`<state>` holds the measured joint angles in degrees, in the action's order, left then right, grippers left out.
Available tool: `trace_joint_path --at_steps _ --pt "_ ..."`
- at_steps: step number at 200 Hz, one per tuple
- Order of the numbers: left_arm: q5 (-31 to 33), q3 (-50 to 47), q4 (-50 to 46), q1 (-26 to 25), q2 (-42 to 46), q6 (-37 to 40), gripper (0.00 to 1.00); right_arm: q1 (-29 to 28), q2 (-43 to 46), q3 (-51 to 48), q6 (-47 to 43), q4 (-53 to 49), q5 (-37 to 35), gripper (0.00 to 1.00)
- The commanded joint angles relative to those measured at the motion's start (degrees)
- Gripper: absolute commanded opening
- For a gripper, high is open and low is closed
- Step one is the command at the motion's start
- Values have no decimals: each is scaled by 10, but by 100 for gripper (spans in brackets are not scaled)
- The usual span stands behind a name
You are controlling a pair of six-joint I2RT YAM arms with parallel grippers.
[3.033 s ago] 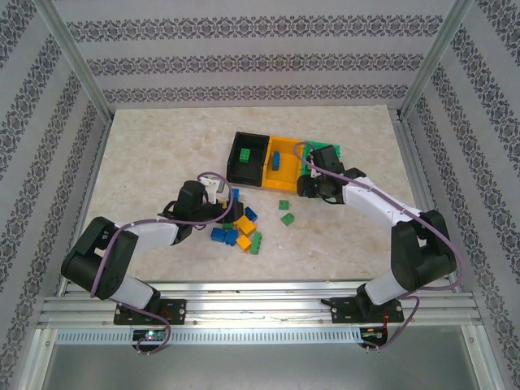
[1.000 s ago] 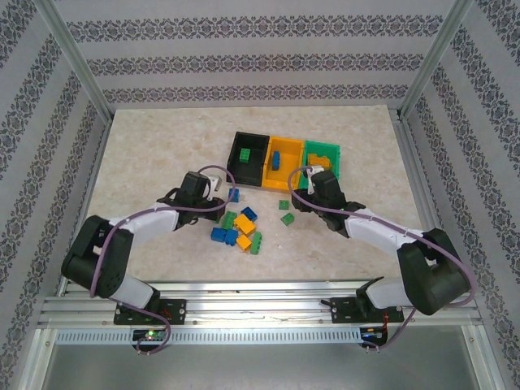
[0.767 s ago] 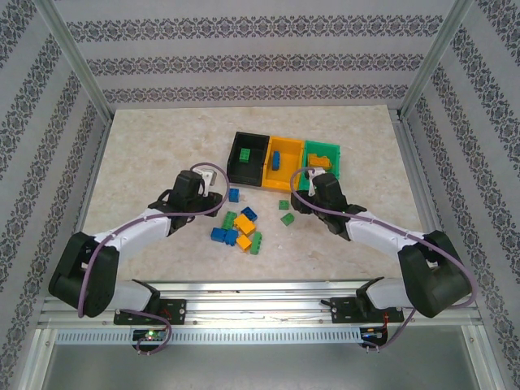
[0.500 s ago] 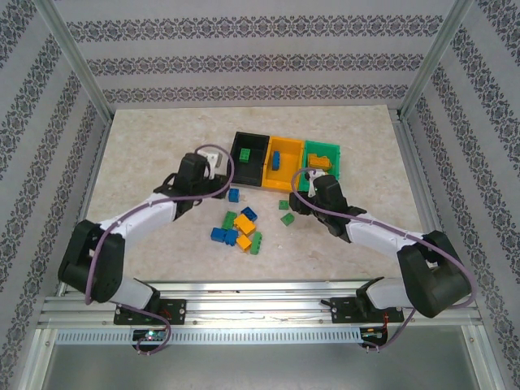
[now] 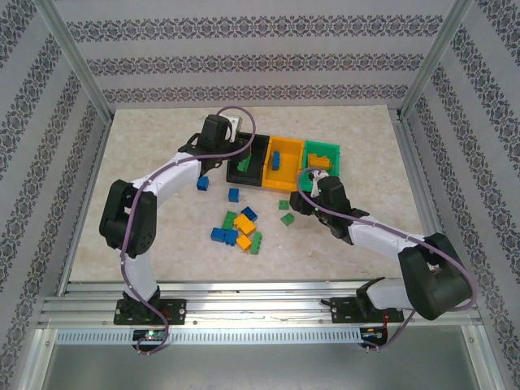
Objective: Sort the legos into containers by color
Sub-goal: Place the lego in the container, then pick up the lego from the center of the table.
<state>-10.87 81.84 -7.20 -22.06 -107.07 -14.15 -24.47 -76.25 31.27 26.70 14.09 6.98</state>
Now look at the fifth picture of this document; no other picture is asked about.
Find black plastic bin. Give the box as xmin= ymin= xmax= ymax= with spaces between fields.
xmin=225 ymin=132 xmax=271 ymax=188

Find yellow plastic bin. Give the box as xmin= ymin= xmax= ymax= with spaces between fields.
xmin=262 ymin=136 xmax=306 ymax=192

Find green plastic bin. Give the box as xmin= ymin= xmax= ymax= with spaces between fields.
xmin=299 ymin=140 xmax=342 ymax=192

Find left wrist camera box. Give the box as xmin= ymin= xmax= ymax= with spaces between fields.
xmin=225 ymin=115 xmax=245 ymax=143

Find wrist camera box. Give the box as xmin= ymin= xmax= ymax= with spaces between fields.
xmin=305 ymin=168 xmax=331 ymax=197
xmin=225 ymin=115 xmax=245 ymax=143

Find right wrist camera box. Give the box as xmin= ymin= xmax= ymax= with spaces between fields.
xmin=305 ymin=168 xmax=331 ymax=197

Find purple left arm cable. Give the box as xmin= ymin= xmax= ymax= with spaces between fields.
xmin=119 ymin=105 xmax=257 ymax=358

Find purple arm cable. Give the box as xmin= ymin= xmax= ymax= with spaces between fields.
xmin=119 ymin=105 xmax=257 ymax=358
xmin=297 ymin=168 xmax=479 ymax=353

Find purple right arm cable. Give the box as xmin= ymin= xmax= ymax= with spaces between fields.
xmin=297 ymin=168 xmax=479 ymax=353

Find aluminium table side rail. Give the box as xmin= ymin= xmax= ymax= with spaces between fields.
xmin=54 ymin=115 xmax=117 ymax=297
xmin=392 ymin=107 xmax=484 ymax=322

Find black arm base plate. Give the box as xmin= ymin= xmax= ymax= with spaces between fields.
xmin=329 ymin=295 xmax=405 ymax=325
xmin=114 ymin=298 xmax=187 ymax=326

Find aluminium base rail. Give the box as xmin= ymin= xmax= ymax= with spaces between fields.
xmin=38 ymin=279 xmax=483 ymax=328

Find aluminium frame post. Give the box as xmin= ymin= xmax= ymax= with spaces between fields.
xmin=397 ymin=0 xmax=484 ymax=121
xmin=32 ymin=0 xmax=115 ymax=122

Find slotted grey cable duct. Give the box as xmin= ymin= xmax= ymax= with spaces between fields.
xmin=54 ymin=327 xmax=365 ymax=345

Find aluminium lower frame rail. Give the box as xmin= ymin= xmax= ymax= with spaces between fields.
xmin=22 ymin=327 xmax=58 ymax=390
xmin=462 ymin=324 xmax=503 ymax=390

